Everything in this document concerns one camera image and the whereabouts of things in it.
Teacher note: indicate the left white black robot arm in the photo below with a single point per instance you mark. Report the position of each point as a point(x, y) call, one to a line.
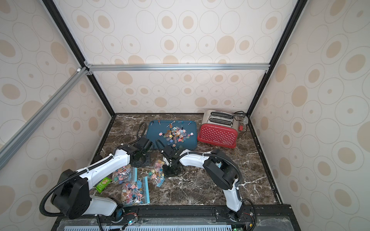
point(71, 196)

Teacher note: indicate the left slanted aluminium frame bar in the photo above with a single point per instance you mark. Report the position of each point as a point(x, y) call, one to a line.
point(16, 142)

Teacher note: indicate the candy ziploc bag front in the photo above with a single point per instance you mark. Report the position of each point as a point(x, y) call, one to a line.
point(135, 193)

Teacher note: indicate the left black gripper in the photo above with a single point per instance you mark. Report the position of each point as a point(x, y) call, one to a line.
point(136, 164)

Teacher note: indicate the horizontal aluminium frame bar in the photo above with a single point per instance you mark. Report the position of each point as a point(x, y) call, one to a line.
point(177, 67)

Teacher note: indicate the teal plastic tray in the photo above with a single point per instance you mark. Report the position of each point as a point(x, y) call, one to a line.
point(170, 134)

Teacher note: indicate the poured candy pile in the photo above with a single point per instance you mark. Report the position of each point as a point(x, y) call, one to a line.
point(176, 134)

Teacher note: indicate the red silver toaster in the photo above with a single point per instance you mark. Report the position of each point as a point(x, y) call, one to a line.
point(219, 128)

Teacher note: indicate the candy ziploc bag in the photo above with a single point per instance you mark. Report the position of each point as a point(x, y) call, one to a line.
point(125, 174)
point(135, 193)
point(156, 174)

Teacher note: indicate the green snack packet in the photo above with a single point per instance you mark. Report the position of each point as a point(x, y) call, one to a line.
point(103, 184)

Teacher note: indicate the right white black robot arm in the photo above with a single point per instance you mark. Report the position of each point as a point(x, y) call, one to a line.
point(224, 172)

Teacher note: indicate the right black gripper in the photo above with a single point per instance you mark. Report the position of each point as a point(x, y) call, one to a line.
point(169, 154)

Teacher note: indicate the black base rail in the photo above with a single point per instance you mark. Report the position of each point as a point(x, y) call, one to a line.
point(186, 218)

